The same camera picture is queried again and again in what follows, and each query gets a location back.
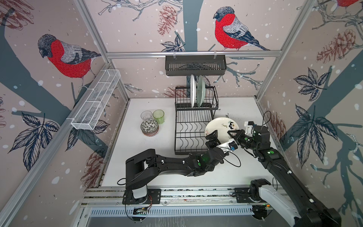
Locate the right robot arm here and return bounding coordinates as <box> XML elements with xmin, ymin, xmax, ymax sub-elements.
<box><xmin>228</xmin><ymin>126</ymin><xmax>342</xmax><ymax>227</ymax></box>

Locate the pink floral bowl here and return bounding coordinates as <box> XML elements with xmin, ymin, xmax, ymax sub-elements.
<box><xmin>140</xmin><ymin>119</ymin><xmax>158</xmax><ymax>132</ymax></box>

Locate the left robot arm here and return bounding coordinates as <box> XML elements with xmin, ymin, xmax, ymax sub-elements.
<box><xmin>124</xmin><ymin>131</ymin><xmax>230</xmax><ymax>191</ymax></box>

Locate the black hanging wire shelf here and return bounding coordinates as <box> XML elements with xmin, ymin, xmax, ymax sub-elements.
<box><xmin>165</xmin><ymin>55</ymin><xmax>227</xmax><ymax>76</ymax></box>

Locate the white mesh wall basket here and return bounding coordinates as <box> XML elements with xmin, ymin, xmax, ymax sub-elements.
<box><xmin>71</xmin><ymin>69</ymin><xmax>121</xmax><ymax>130</ymax></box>

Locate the clear glass tumbler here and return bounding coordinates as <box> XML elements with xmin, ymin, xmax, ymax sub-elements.
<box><xmin>140</xmin><ymin>111</ymin><xmax>153</xmax><ymax>120</ymax></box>

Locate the aluminium top crossbar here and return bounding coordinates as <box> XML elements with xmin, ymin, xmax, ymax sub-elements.
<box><xmin>106</xmin><ymin>50</ymin><xmax>282</xmax><ymax>59</ymax></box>

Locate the white plate middle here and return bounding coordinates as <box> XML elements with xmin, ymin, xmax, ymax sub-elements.
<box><xmin>190</xmin><ymin>74</ymin><xmax>196</xmax><ymax>108</ymax></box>

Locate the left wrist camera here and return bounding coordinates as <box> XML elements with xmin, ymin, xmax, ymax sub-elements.
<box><xmin>217</xmin><ymin>140</ymin><xmax>238</xmax><ymax>151</ymax></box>

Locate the cream plate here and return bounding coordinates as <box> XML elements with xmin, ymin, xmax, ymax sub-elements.
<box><xmin>205</xmin><ymin>117</ymin><xmax>240</xmax><ymax>143</ymax></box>

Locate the green plate right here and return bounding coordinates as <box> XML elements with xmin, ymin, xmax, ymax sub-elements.
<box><xmin>196</xmin><ymin>76</ymin><xmax>206</xmax><ymax>107</ymax></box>

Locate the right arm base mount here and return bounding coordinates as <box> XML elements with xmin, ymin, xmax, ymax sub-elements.
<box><xmin>232</xmin><ymin>178</ymin><xmax>271</xmax><ymax>203</ymax></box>

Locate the black two-tier dish rack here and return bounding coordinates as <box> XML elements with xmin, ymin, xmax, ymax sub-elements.
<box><xmin>175</xmin><ymin>86</ymin><xmax>219</xmax><ymax>155</ymax></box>

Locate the aluminium front rail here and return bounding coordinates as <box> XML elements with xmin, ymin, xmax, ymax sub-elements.
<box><xmin>82</xmin><ymin>185</ymin><xmax>315</xmax><ymax>207</ymax></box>

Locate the green glass tumbler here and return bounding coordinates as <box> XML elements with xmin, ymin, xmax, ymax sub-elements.
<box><xmin>153</xmin><ymin>109</ymin><xmax>164</xmax><ymax>124</ymax></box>

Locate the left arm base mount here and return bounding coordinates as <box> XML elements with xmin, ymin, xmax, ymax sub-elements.
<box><xmin>122</xmin><ymin>186</ymin><xmax>161</xmax><ymax>205</ymax></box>

